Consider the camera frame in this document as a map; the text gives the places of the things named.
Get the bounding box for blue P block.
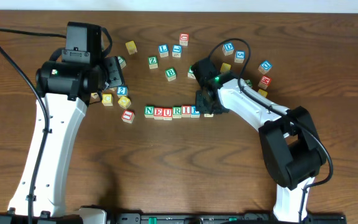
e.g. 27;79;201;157
191;105;201;118

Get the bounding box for red i block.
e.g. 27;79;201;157
181;105;191;118
121;110;135;123

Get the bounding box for green R block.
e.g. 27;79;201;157
172;106;182;119

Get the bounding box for red u block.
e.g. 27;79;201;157
163;108;173;120
180;33;189;46

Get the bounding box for red E block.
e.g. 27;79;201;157
154;107;163;119

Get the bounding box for green N block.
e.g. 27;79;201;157
144;105;154;118

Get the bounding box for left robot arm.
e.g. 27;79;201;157
0;22;124;223

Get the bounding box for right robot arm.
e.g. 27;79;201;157
190;58;332;223

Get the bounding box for green L block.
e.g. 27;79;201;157
117;56;127;69

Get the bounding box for blue 2 block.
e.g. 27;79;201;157
116;86;128;97

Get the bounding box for plain yellow block top left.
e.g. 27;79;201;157
126;40;137;55

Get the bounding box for green 4 block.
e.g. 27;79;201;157
188;67;195;79

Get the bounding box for yellow block lower left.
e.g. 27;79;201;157
102;93;113;106

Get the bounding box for yellow block far left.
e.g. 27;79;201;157
91;93;98;99

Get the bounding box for yellow O block left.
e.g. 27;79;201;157
118;96;132;110

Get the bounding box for yellow G block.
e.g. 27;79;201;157
220;63;231;73

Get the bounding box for green Z block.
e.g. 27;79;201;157
148;56;158;69

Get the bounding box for green J block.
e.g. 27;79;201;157
245;80;253;88

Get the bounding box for green B block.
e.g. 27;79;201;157
165;67;177;82

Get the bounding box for blue l block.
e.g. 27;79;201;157
158;44;169;58
172;45;182;58

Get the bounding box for yellow K block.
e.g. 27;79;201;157
258;89;268;98

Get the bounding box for blue 5 block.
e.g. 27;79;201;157
234;50;246;63

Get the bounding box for blue D block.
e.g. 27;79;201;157
223;42;234;56

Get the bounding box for red M block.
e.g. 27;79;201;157
258;75;272;90

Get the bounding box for blue Q block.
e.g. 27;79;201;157
258;60;272;75

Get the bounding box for red U block top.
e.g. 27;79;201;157
180;33;189;46

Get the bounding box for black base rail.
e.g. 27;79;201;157
104;208;347;224

